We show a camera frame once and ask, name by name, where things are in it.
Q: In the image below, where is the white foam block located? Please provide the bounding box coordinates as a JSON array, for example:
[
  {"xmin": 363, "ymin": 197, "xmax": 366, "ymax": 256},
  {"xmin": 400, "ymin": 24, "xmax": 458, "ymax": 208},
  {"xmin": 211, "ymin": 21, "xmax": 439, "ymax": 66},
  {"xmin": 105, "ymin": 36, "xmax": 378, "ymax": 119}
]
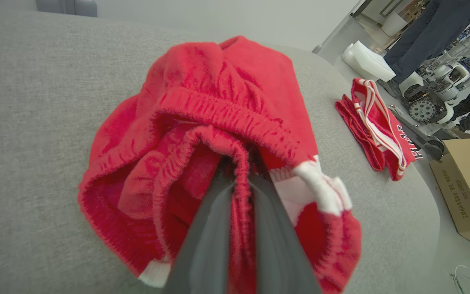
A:
[{"xmin": 342, "ymin": 40, "xmax": 397, "ymax": 82}]

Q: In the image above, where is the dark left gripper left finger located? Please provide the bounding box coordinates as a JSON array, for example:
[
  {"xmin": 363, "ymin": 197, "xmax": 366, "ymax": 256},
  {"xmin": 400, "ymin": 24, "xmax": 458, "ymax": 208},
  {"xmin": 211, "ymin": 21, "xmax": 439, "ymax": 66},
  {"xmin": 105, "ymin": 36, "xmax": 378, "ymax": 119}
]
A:
[{"xmin": 163, "ymin": 160, "xmax": 236, "ymax": 294}]

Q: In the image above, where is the person in dark trousers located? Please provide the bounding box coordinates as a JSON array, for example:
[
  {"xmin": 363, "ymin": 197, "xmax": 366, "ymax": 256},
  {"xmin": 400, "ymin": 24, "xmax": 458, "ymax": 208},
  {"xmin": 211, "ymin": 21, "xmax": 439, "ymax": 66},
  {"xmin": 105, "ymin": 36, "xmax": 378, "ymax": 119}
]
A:
[{"xmin": 378, "ymin": 0, "xmax": 470, "ymax": 98}]

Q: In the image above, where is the grey partition post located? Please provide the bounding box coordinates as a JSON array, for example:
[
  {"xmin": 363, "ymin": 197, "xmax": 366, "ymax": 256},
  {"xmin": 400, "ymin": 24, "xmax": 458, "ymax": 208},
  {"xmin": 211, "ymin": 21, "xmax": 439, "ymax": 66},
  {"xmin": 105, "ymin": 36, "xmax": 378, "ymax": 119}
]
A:
[{"xmin": 35, "ymin": 0, "xmax": 98, "ymax": 18}]

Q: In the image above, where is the red basketball jersey number 23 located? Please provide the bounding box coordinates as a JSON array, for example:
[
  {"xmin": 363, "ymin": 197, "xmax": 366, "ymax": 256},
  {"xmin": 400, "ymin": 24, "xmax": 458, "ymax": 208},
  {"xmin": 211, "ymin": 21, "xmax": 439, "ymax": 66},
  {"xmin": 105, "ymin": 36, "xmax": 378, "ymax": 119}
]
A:
[{"xmin": 335, "ymin": 78, "xmax": 424, "ymax": 183}]

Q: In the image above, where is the thin wire on floor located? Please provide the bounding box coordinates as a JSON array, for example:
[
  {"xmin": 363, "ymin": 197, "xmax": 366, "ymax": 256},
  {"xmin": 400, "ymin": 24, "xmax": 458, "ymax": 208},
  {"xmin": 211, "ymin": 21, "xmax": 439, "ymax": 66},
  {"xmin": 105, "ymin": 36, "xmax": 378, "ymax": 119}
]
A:
[{"xmin": 449, "ymin": 264, "xmax": 470, "ymax": 294}]

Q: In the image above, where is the red and white garment pile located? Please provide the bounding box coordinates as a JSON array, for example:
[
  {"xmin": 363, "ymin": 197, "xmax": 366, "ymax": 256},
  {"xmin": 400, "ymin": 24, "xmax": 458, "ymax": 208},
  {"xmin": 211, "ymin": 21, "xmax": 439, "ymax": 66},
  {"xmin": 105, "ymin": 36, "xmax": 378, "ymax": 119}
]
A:
[{"xmin": 78, "ymin": 36, "xmax": 363, "ymax": 294}]

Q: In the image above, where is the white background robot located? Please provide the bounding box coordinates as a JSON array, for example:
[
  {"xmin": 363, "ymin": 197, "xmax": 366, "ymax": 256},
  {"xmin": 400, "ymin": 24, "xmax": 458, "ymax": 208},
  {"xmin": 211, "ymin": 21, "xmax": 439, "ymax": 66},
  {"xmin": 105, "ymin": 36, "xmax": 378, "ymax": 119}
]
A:
[{"xmin": 398, "ymin": 34, "xmax": 470, "ymax": 125}]

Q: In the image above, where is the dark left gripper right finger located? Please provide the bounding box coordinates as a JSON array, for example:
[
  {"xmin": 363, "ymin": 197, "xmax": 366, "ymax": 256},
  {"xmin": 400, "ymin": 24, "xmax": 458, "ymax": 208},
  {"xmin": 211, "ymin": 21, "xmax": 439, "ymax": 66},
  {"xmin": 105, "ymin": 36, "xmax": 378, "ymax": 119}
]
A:
[{"xmin": 251, "ymin": 165, "xmax": 324, "ymax": 294}]

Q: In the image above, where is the brown cardboard box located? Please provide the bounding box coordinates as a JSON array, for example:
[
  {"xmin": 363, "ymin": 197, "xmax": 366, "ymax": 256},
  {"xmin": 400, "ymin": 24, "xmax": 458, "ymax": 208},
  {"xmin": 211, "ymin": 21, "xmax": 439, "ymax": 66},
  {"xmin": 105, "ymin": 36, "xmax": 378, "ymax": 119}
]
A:
[{"xmin": 428, "ymin": 137, "xmax": 470, "ymax": 257}]

